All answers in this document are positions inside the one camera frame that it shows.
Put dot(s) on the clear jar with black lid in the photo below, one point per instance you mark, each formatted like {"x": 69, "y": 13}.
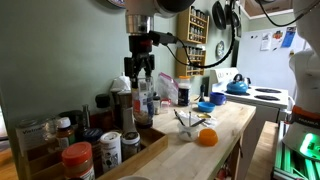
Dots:
{"x": 144, "y": 103}

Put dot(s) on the white electric stove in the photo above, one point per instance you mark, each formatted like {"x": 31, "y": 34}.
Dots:
{"x": 263, "y": 110}

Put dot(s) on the blue kettle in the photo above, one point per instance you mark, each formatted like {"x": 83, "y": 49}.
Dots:
{"x": 237, "y": 87}

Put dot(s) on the blue plastic bowl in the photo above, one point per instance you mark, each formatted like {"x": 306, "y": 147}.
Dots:
{"x": 206, "y": 107}

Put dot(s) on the black cap sauce bottle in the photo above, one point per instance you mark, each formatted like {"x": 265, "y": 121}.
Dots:
{"x": 102, "y": 113}

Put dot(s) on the orange picture on fridge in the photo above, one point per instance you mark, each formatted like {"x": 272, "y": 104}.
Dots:
{"x": 277, "y": 35}

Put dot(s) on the clear salt grinder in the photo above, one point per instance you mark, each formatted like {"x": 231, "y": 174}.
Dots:
{"x": 126, "y": 113}

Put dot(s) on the red lid spice jar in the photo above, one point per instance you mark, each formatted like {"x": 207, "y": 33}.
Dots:
{"x": 78, "y": 160}

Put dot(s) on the orange lid dark label container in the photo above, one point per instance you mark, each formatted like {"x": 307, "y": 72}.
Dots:
{"x": 184, "y": 93}

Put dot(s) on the white bowl rim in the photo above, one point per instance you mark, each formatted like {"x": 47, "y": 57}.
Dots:
{"x": 134, "y": 178}

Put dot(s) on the black hanging frying pan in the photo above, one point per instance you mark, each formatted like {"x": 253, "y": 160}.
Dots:
{"x": 236, "y": 19}
{"x": 228, "y": 11}
{"x": 219, "y": 15}

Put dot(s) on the white paper on fridge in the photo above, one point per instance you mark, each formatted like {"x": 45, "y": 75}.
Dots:
{"x": 266, "y": 40}

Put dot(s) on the slim metal bottle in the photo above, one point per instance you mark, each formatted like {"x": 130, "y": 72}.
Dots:
{"x": 86, "y": 116}

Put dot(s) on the wooden upper cabinet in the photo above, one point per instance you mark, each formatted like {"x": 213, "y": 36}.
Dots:
{"x": 266, "y": 8}

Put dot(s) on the yellow fridge magnet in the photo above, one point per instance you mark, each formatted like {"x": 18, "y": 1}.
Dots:
{"x": 291, "y": 53}

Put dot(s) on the glass jar with dark spice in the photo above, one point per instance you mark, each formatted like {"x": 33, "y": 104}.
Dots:
{"x": 130, "y": 146}

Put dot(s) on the round wall clock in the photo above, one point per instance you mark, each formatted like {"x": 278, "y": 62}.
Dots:
{"x": 220, "y": 50}

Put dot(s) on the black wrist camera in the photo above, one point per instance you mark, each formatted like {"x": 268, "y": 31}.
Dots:
{"x": 163, "y": 37}

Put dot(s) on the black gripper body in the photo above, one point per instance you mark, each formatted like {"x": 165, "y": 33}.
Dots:
{"x": 140, "y": 65}

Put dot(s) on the robot stand with green light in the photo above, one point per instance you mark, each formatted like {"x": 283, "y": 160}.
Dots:
{"x": 290, "y": 160}

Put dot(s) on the decorative wall plate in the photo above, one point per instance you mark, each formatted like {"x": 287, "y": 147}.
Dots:
{"x": 116, "y": 2}

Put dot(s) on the clear zip bag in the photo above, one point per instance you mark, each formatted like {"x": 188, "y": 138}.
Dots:
{"x": 167, "y": 87}

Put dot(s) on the thin metal utensil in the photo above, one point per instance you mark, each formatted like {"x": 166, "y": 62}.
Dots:
{"x": 189, "y": 118}

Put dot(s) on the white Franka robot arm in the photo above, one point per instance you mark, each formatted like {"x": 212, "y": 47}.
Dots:
{"x": 306, "y": 76}

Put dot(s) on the blue paper on fridge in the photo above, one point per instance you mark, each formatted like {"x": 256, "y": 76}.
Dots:
{"x": 288, "y": 37}

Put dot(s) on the wooden spice tray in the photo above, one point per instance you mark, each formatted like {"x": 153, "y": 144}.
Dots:
{"x": 156, "y": 144}

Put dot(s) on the white plastic bag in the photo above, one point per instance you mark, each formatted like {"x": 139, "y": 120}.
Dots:
{"x": 120, "y": 84}

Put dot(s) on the glass jar with white label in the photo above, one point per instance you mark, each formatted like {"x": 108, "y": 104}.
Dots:
{"x": 33, "y": 135}

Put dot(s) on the white refrigerator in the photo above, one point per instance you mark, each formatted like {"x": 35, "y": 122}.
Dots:
{"x": 273, "y": 70}

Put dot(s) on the dark pepper grinder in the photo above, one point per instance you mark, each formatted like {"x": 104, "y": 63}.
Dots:
{"x": 115, "y": 108}

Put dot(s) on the small dark lid jar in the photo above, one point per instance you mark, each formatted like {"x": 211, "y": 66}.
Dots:
{"x": 157, "y": 105}

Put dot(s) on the white spice shaker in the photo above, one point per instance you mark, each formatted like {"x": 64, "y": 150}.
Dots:
{"x": 111, "y": 151}

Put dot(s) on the small red lid jar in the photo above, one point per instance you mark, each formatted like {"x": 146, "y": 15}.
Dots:
{"x": 165, "y": 106}

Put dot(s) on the white cap spice bottle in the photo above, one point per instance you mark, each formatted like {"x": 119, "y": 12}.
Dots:
{"x": 65, "y": 133}

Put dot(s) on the blue lid jar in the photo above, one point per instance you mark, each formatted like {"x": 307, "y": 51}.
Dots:
{"x": 92, "y": 135}

